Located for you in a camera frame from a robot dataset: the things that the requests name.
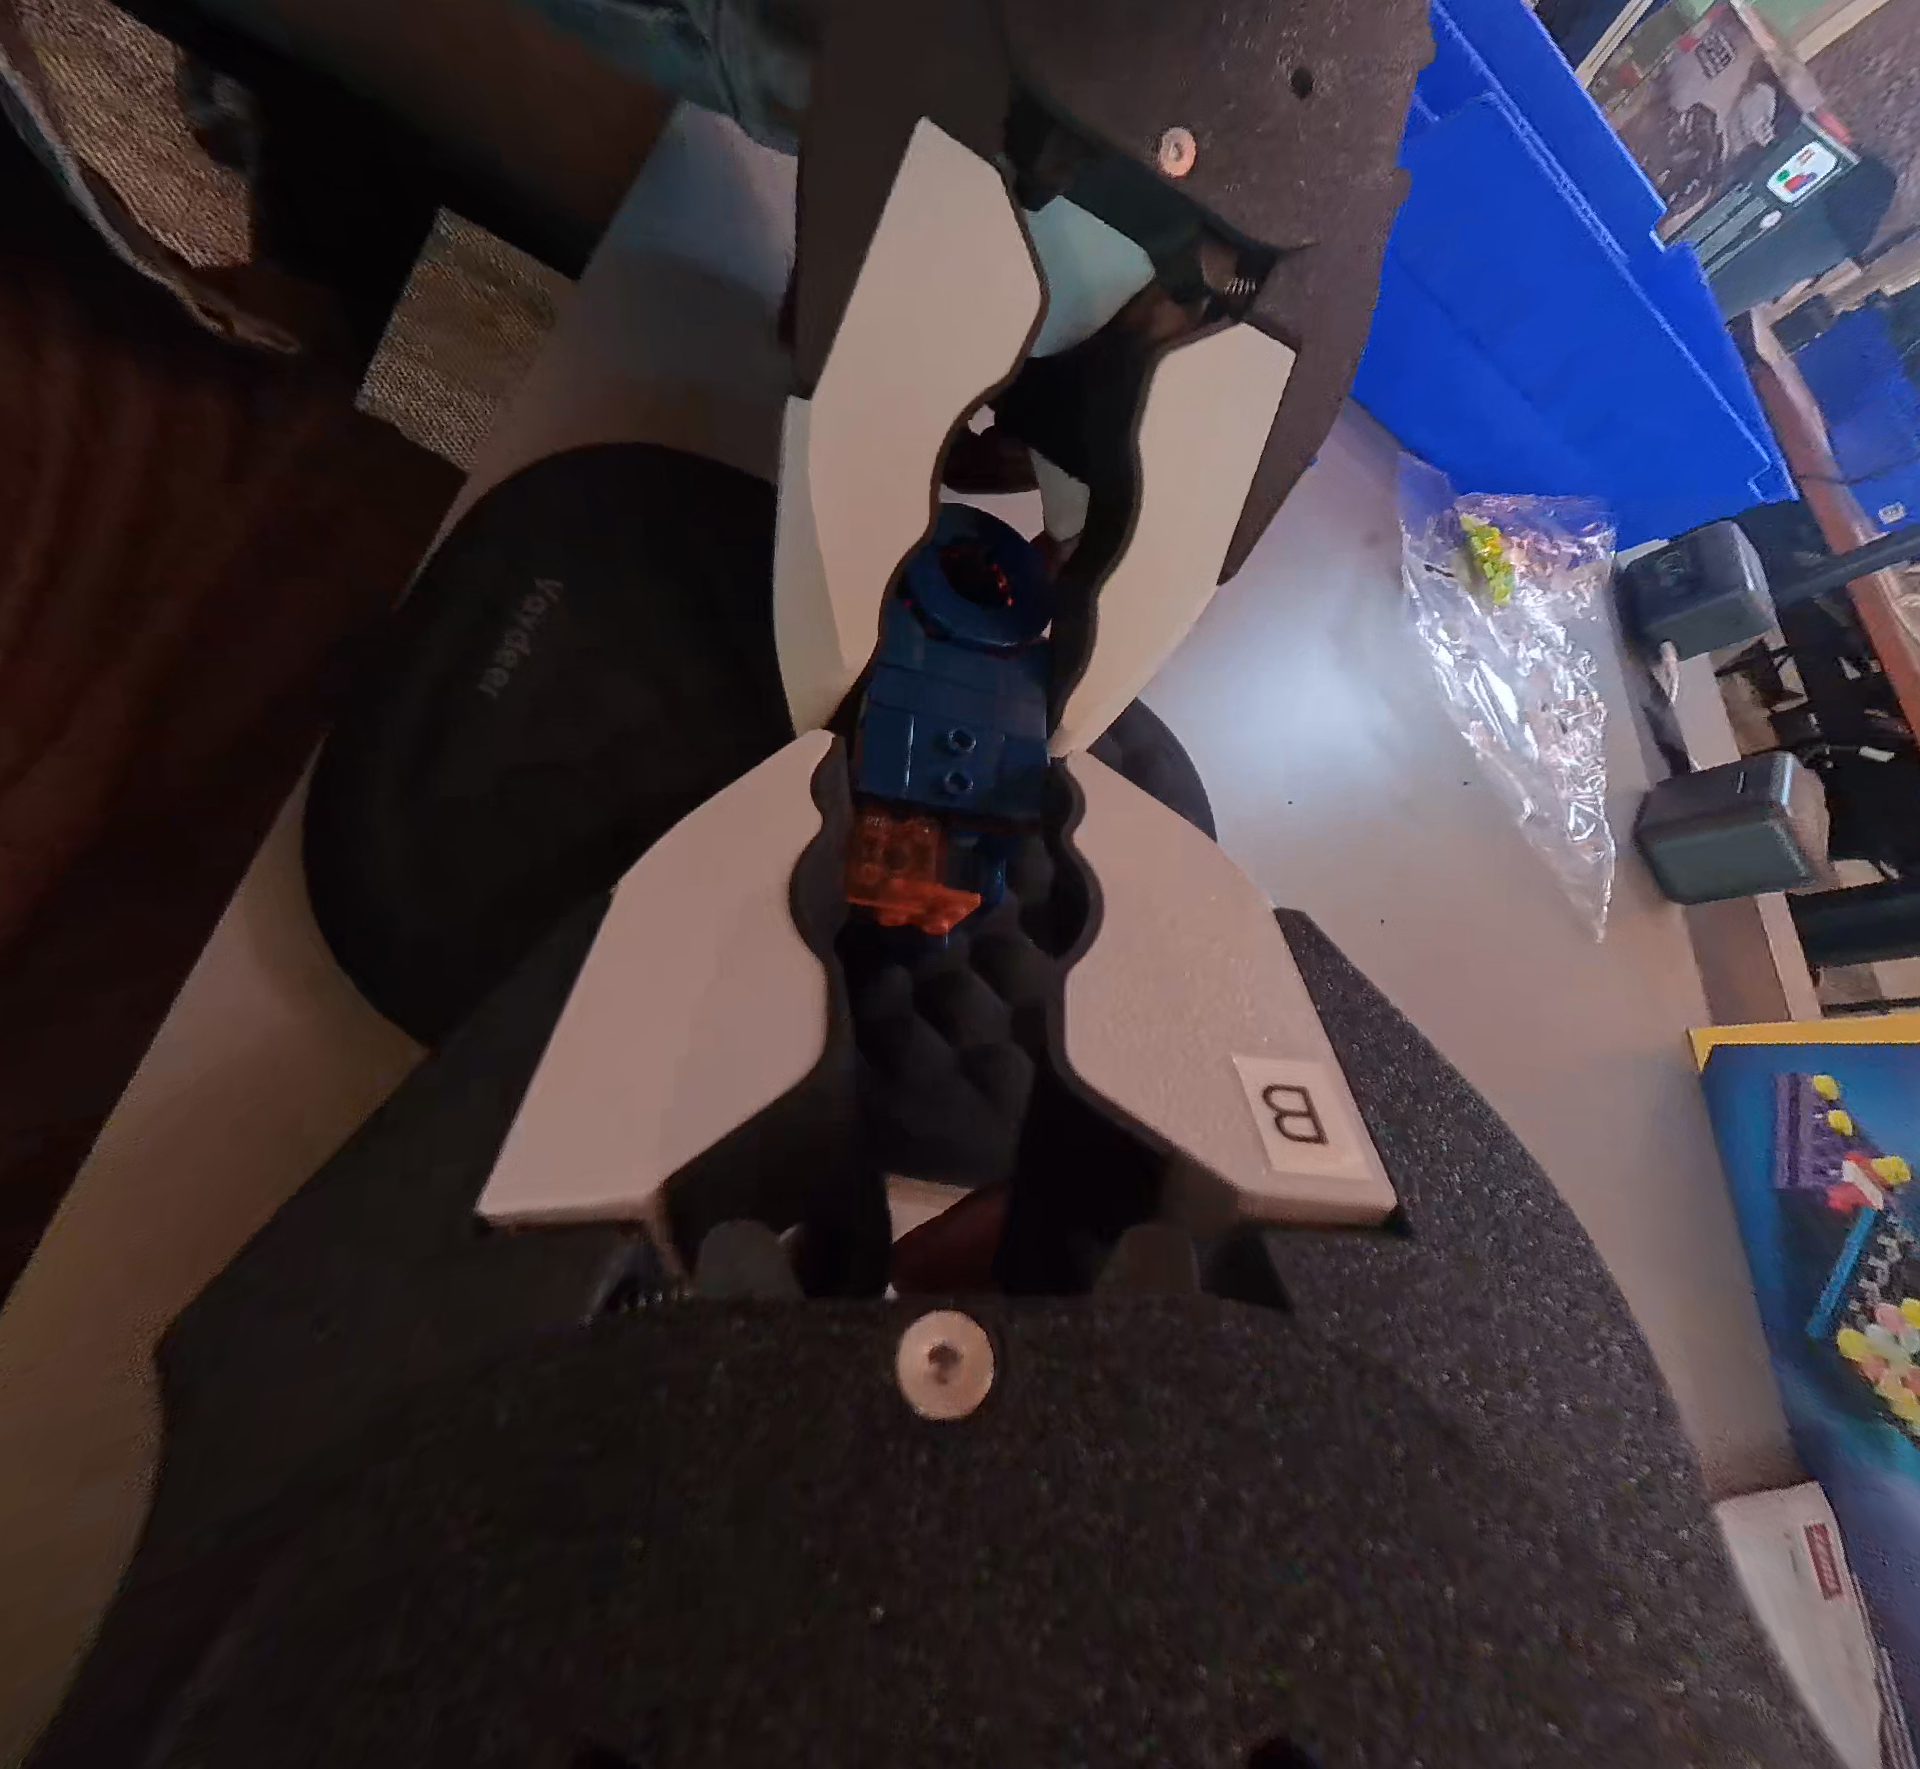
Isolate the blue and yellow toy set box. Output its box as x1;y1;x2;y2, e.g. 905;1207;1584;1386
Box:
1693;1007;1920;1769

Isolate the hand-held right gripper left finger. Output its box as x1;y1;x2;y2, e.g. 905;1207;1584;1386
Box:
482;729;870;1227

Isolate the white instruction booklet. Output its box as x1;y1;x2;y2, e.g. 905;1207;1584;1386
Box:
1710;1484;1890;1769

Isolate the crinkled clear bag with bricks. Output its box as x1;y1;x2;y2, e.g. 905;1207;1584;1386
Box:
1398;449;1630;947

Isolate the dark brown toy box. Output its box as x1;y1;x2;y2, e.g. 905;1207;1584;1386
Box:
1584;0;1865;247

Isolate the blue toy brick assembly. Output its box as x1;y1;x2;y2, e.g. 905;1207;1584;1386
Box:
840;504;1065;954

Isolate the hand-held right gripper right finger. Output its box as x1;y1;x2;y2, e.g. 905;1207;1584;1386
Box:
1027;753;1407;1227

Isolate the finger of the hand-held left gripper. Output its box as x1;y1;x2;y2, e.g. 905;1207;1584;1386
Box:
1051;335;1300;758
774;119;1051;737

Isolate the dark grey box device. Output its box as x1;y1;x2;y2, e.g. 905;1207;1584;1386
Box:
1636;753;1846;903
1613;524;1784;663

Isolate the black wrist rest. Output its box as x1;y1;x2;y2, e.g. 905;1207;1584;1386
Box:
300;436;1214;1181

